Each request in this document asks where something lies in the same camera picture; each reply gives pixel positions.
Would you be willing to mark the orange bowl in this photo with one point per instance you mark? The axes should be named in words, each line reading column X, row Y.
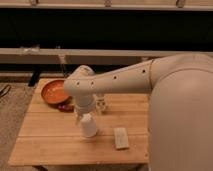
column 53, row 92

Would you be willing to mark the pale rectangular sponge block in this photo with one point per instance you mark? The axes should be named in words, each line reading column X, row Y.
column 121, row 138

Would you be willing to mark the long wooden bench rail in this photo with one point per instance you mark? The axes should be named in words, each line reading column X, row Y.
column 70, row 56

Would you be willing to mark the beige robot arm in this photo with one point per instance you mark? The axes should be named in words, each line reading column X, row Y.
column 180, row 118

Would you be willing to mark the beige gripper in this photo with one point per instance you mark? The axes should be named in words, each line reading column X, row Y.
column 84, row 104

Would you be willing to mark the small red object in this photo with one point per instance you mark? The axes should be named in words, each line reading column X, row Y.
column 66, row 108

